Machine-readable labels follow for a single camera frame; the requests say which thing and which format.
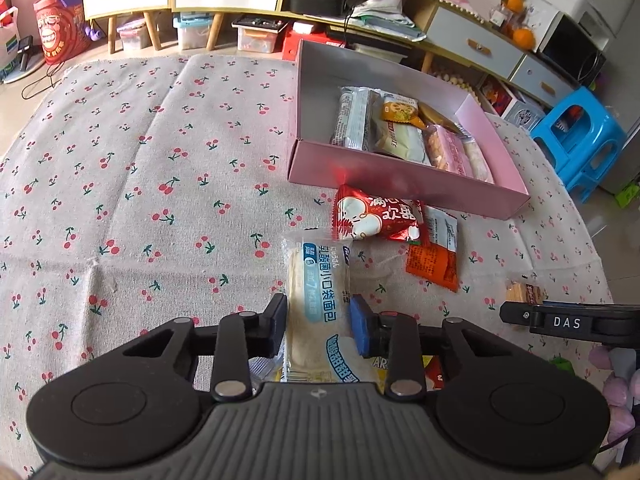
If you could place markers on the pile of folded bags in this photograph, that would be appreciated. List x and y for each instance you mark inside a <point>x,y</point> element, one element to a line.
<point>385,20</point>

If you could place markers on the small clear storage box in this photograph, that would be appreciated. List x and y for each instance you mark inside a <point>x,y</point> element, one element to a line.
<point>132,37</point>

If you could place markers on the red gift bag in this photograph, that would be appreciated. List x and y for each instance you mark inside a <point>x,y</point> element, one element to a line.
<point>6,7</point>

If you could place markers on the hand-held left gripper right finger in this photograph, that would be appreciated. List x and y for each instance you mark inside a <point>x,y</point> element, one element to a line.
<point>364,325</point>

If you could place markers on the small tan cracker packet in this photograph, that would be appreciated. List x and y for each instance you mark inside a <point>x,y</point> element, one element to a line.
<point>520,292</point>

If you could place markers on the orange white snack packet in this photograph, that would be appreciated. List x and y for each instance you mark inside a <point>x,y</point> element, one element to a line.
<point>432,260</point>

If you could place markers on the white shopping bag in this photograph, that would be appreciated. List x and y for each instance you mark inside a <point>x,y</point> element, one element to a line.
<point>7,50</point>

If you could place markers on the clear box with blue lid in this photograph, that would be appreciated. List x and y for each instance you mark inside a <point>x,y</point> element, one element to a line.
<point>192,35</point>

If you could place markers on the red printed carton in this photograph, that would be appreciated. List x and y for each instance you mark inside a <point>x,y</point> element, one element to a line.
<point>495,92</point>

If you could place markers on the grey drawer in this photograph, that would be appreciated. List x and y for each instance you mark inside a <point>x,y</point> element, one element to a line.
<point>530,77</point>
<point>450,35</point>

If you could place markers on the pink snack packet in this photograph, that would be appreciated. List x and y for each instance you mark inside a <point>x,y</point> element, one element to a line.
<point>447,152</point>

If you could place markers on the wooden tv cabinet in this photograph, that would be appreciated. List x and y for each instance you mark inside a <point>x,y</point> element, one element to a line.
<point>151,27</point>

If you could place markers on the blue plastic stool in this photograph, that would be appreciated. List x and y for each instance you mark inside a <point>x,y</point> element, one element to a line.
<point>575,120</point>

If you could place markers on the orange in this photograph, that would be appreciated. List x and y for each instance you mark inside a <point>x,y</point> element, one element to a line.
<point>524,39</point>
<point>512,1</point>

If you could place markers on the white printed crate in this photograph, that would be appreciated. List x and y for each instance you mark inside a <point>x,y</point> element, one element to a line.
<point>525,115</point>

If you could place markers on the pink cardboard box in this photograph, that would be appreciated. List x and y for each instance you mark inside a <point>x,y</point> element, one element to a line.
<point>400,170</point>

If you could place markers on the yellow egg tray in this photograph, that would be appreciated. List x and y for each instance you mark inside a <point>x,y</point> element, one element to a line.
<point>455,79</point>

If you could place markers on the red printed bag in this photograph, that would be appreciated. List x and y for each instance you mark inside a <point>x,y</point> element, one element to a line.
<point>60,35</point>

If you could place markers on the yellow blue biscuit packet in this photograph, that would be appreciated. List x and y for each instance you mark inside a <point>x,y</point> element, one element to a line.
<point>378,366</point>

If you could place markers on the pale yellow snack packet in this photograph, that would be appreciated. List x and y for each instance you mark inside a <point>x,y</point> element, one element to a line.
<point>402,145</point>

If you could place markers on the black microwave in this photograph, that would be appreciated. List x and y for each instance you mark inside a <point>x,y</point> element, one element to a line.
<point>570,50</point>

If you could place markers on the small orange candy packet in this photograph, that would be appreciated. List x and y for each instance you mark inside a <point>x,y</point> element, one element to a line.
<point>400,111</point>

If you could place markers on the clear box with black lid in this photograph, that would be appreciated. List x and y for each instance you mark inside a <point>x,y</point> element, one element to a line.
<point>257,37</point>

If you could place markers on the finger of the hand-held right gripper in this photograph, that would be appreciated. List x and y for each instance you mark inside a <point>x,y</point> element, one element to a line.
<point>515,314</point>
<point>580,304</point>

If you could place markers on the silver grey snack packet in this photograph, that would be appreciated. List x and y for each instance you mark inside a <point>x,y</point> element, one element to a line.
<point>352,117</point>

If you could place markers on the white foam box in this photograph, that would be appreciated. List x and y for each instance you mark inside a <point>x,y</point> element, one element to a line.
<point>575,2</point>

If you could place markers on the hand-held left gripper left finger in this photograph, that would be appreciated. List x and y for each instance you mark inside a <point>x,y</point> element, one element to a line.
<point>275,327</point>

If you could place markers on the cherry print tablecloth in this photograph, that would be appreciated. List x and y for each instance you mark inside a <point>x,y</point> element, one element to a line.
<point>150,185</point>

